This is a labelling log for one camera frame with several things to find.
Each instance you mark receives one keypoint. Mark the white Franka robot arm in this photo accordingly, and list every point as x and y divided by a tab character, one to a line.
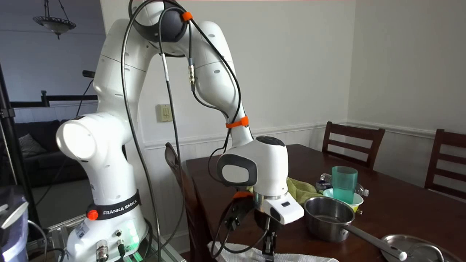
111	160

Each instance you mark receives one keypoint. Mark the dark sofa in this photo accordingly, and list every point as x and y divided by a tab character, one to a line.
49	160

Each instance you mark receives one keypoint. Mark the dark wooden slat chair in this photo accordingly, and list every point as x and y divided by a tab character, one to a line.
183	193
448	161
352	142

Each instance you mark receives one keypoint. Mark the hanging chandelier lamp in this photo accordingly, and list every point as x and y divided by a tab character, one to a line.
55	22

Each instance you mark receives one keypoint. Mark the beige wall switch plate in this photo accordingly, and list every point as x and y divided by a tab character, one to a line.
164	112

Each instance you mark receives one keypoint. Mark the black tripod stand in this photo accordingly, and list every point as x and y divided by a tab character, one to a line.
11	140

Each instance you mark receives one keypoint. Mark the blue grey plastic container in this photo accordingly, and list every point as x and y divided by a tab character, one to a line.
12	227

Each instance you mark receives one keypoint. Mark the grey sofa cushion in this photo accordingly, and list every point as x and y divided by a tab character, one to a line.
30	145

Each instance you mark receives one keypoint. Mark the black boom bar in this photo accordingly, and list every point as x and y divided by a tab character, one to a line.
53	99

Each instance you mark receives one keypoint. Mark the small teal rimmed bowl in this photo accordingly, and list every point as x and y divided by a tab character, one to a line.
358	199

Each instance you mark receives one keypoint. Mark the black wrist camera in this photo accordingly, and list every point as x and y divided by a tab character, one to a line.
240	211

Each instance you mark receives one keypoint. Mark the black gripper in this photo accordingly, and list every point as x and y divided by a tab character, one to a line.
267	224

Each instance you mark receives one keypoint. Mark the teal plastic cup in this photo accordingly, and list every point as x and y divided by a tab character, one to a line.
344	183

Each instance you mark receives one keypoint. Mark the green cloth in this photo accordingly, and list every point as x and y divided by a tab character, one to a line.
301	189

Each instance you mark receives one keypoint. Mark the steel pot lid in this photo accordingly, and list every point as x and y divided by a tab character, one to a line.
413	249

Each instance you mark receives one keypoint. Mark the silver metal dish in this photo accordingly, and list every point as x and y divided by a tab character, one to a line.
323	182

